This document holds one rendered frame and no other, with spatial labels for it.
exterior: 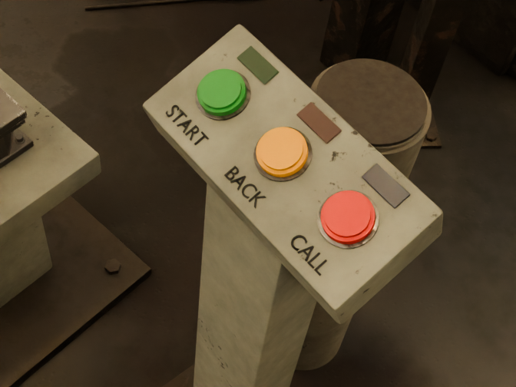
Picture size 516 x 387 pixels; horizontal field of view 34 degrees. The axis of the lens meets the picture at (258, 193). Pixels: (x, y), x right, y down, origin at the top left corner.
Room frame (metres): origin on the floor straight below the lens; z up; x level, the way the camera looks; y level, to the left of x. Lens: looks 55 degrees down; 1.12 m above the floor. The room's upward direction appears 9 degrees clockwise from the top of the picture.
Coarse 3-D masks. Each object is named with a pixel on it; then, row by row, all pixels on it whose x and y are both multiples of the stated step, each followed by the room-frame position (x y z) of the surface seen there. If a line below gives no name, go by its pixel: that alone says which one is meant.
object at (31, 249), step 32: (32, 224) 0.56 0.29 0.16; (64, 224) 0.65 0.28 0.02; (96, 224) 0.66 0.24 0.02; (0, 256) 0.52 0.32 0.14; (32, 256) 0.55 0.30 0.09; (64, 256) 0.60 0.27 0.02; (96, 256) 0.61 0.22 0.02; (128, 256) 0.62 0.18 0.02; (0, 288) 0.51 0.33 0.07; (32, 288) 0.54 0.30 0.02; (64, 288) 0.55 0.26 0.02; (96, 288) 0.56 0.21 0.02; (128, 288) 0.56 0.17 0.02; (0, 320) 0.48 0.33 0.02; (32, 320) 0.49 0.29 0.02; (64, 320) 0.50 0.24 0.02; (96, 320) 0.51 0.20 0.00; (0, 352) 0.44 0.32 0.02; (32, 352) 0.44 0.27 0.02; (0, 384) 0.39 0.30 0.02
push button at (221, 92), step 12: (216, 72) 0.46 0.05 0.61; (228, 72) 0.46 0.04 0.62; (204, 84) 0.45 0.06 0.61; (216, 84) 0.45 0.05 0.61; (228, 84) 0.45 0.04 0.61; (240, 84) 0.45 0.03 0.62; (204, 96) 0.44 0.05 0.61; (216, 96) 0.44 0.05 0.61; (228, 96) 0.44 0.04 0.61; (240, 96) 0.44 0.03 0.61; (204, 108) 0.43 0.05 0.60; (216, 108) 0.43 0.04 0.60; (228, 108) 0.43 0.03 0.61
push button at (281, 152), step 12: (276, 132) 0.41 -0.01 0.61; (288, 132) 0.41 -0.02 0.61; (264, 144) 0.40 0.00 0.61; (276, 144) 0.40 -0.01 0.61; (288, 144) 0.40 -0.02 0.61; (300, 144) 0.40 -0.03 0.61; (264, 156) 0.39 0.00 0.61; (276, 156) 0.39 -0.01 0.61; (288, 156) 0.39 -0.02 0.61; (300, 156) 0.39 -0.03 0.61; (264, 168) 0.38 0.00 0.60; (276, 168) 0.38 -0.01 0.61; (288, 168) 0.38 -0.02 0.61; (300, 168) 0.39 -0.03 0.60
